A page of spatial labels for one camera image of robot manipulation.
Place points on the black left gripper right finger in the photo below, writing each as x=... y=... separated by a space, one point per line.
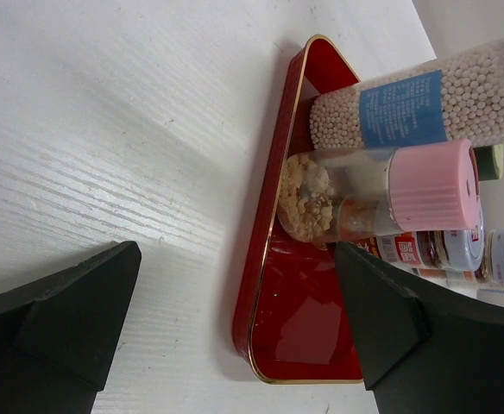
x=422 y=348

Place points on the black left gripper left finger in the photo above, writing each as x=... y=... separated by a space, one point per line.
x=59 y=334

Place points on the red-white lid sauce jar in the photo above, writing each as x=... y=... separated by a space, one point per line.
x=439 y=254

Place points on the yellow cap spice bottle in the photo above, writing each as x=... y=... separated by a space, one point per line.
x=490 y=162

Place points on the tall jar blue label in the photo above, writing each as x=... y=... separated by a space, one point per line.
x=457 y=97

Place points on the pink cap spice bottle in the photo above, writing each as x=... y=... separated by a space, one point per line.
x=348 y=194

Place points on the red lacquer tray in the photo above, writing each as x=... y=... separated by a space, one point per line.
x=290 y=322

